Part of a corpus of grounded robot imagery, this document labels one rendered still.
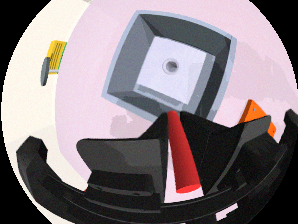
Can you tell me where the red peg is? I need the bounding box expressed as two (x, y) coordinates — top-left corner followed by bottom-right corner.
(168, 112), (201, 193)

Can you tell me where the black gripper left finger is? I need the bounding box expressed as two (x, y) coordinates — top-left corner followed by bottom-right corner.
(76, 113), (169, 204)

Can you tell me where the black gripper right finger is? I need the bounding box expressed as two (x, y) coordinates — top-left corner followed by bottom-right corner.
(180, 112), (271, 196)

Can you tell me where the white square plate with hole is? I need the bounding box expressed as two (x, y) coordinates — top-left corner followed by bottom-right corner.
(136, 36), (206, 104)

